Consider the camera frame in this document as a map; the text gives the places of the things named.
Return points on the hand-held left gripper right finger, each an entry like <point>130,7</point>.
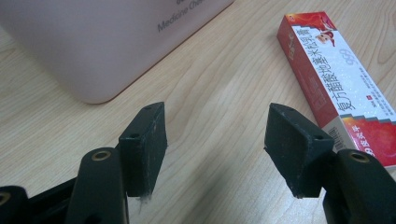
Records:
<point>294,146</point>

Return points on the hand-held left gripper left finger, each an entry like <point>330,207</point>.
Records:
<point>141,149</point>

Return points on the red and white ointment carton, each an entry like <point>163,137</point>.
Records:
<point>336,74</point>

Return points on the pink medicine box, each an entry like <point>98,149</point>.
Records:
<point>93,46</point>

